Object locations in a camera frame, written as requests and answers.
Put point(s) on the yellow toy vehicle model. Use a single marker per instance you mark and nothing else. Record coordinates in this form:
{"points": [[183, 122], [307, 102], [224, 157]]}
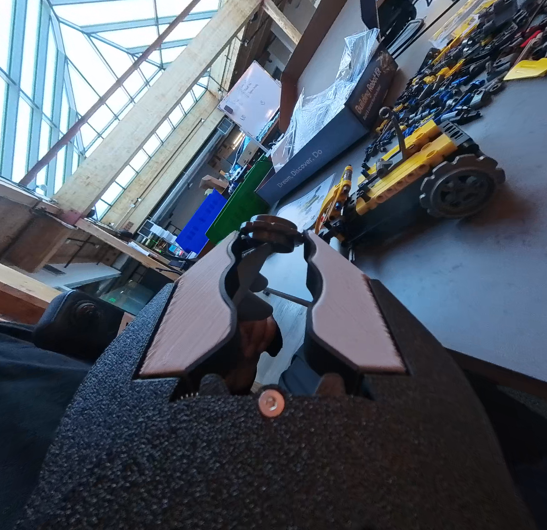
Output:
{"points": [[384, 188]]}

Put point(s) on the grey desk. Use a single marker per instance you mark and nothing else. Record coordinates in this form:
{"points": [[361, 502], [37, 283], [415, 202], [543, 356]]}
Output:
{"points": [[470, 282]]}

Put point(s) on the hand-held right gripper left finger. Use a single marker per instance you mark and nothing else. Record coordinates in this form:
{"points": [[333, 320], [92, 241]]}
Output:
{"points": [[188, 325]]}

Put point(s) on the blue plastic bin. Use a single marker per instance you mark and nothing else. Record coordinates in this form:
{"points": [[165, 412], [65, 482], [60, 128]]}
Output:
{"points": [[201, 222]]}

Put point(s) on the clear plastic bag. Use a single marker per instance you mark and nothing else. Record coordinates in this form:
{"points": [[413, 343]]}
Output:
{"points": [[316, 107]]}

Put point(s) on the blue cardboard kit box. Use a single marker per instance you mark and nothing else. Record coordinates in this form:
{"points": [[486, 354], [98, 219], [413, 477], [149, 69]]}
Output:
{"points": [[307, 162]]}

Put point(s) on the yellow curved panel piece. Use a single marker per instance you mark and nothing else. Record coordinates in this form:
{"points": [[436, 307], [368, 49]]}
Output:
{"points": [[527, 70]]}

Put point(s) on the person's dark clothing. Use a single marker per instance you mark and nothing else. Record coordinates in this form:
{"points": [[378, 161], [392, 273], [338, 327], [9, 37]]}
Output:
{"points": [[25, 410]]}

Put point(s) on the pile of small building pieces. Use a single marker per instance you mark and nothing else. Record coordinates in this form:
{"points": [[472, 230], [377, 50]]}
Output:
{"points": [[448, 85]]}

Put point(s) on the white instruction booklet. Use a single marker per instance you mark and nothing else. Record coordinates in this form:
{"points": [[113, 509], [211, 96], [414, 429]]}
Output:
{"points": [[303, 205]]}

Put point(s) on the green plastic bin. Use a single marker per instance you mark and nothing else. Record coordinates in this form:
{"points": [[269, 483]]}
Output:
{"points": [[243, 196]]}

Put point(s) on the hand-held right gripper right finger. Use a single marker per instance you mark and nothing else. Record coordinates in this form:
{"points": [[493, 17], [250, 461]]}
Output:
{"points": [[354, 320]]}

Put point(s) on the whiteboard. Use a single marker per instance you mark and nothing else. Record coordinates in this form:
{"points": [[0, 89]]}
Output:
{"points": [[252, 98]]}

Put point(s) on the person's left hand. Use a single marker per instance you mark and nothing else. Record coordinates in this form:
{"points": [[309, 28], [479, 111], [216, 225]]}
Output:
{"points": [[252, 346]]}

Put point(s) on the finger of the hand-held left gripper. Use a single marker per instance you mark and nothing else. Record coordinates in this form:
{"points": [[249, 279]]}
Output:
{"points": [[252, 303]]}

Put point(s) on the yellow sticker sheet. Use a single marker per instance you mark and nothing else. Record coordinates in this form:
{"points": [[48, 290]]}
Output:
{"points": [[461, 17]]}

